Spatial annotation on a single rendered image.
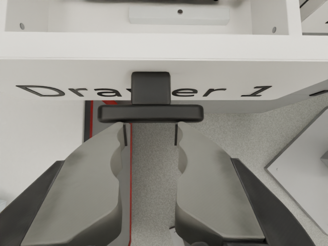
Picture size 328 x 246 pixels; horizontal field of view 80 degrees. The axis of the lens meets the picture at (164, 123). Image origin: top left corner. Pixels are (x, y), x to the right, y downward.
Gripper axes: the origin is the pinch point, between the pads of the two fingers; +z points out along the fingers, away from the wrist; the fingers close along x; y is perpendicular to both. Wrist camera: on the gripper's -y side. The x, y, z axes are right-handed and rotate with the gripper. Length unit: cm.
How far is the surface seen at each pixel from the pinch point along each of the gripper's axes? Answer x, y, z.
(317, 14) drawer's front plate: 17.8, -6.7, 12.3
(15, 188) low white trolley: -18.7, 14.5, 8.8
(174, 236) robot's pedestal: 9, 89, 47
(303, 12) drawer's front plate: 17.0, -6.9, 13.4
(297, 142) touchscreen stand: 75, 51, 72
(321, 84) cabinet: 44, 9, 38
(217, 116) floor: 34, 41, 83
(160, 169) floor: 3, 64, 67
